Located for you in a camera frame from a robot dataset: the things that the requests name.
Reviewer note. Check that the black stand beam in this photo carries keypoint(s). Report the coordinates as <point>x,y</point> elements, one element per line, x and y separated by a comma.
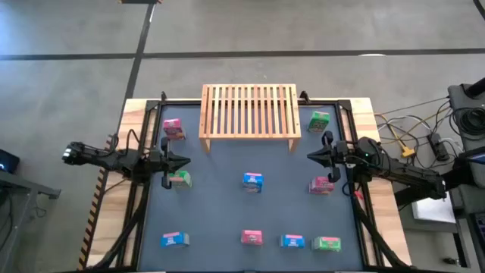
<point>403,197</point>

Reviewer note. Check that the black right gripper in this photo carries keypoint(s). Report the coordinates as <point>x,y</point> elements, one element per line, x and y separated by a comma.
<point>343,155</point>

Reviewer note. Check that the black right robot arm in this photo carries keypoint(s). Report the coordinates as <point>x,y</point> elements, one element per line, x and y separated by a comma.
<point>401,172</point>

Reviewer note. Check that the black power strip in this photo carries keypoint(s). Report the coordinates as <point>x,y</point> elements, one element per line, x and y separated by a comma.
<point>437,146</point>

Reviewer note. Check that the white paper sheet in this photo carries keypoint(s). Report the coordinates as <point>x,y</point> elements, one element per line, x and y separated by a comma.
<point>435,212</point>

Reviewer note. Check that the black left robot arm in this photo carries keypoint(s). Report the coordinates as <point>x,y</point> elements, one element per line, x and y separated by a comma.
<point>113,161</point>

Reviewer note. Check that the grey equipment cart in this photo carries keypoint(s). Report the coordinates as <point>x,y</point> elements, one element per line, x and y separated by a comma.
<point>460,96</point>

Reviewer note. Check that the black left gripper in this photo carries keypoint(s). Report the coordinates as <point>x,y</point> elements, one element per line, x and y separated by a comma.
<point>159,162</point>

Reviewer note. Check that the grey metal desk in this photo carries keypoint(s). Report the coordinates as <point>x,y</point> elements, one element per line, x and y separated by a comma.
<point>22,189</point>

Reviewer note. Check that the black metal table frame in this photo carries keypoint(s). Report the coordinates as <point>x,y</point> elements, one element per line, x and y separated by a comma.
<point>182,102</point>

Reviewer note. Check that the black device with blue light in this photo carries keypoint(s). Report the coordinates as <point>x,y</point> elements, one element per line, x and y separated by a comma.
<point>7,161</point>

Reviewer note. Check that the yellow-black hazard tape strip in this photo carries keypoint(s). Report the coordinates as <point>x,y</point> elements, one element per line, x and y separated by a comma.
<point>91,223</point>

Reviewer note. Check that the wooden slatted shelf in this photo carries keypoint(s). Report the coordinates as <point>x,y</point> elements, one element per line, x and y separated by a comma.
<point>250,135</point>

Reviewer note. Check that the blue-grey table mat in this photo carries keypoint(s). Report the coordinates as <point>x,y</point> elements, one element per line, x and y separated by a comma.
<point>227,212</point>

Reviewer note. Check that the green Apple Jacks cereal box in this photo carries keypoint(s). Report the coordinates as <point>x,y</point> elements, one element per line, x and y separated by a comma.
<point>326,244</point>
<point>318,122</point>
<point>182,179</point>

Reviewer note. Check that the small black floor object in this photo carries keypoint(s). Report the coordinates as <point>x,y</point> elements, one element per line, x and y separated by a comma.
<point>450,261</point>

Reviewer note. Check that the blue Rice Krispies cereal box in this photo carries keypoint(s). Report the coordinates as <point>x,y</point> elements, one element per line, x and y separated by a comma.
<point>174,240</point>
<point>292,241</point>
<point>252,182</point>

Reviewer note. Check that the small red tag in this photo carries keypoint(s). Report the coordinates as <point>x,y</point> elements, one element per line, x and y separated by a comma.
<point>358,195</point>

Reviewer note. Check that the pink Raisin Bran cereal box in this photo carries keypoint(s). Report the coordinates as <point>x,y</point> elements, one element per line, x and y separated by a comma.
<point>321,186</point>
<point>252,237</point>
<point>174,129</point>

